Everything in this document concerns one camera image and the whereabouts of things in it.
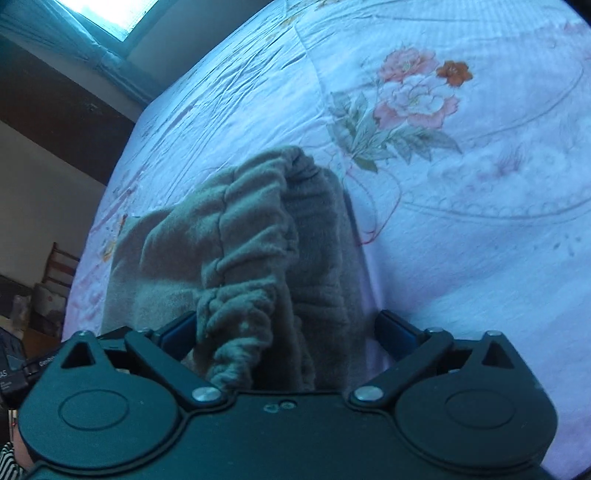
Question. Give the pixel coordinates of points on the grey pants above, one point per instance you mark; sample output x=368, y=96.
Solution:
x=258, y=240

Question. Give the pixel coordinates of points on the dark brown wooden wardrobe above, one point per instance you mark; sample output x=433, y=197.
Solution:
x=51, y=110

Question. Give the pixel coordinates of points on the teal curtain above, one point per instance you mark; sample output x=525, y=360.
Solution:
x=106, y=60

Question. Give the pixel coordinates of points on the wooden chair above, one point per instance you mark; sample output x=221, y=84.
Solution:
x=60, y=267

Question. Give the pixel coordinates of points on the floral pink bedsheet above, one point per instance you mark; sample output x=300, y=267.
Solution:
x=461, y=230

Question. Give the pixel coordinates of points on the person's left forearm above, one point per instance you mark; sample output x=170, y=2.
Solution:
x=21, y=443

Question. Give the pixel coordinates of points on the bright window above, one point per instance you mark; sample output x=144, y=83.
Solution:
x=106, y=14

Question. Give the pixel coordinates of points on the striped clothing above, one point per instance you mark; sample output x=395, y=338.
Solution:
x=8, y=461

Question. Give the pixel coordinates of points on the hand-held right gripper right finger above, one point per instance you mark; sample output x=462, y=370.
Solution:
x=397, y=334

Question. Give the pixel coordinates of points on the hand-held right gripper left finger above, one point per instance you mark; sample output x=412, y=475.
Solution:
x=178, y=330

